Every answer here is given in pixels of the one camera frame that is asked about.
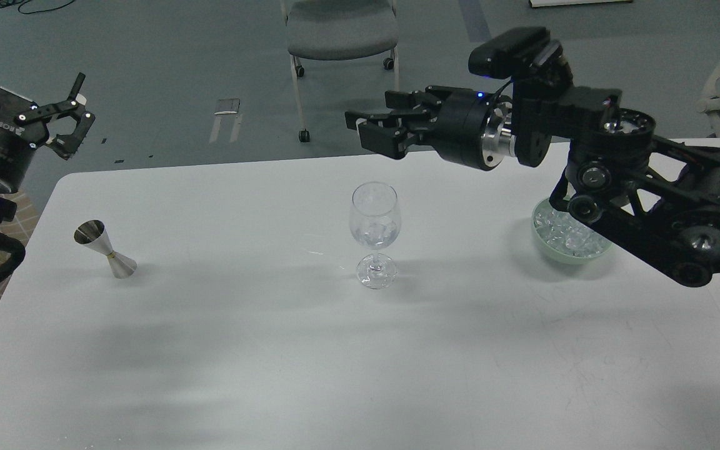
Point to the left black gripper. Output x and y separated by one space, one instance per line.
24 126

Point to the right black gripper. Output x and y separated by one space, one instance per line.
470 128

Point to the steel cocktail jigger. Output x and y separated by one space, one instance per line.
93 235

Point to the clear ice cubes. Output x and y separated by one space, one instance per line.
560 234

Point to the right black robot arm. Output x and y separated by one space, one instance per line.
656 198

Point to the clear wine glass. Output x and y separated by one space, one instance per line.
375 220

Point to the grey office chair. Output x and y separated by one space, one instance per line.
338 31

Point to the grey floor plate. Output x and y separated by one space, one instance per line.
227 106

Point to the green bowl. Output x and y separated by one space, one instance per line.
560 253

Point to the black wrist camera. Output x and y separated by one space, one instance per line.
518 52

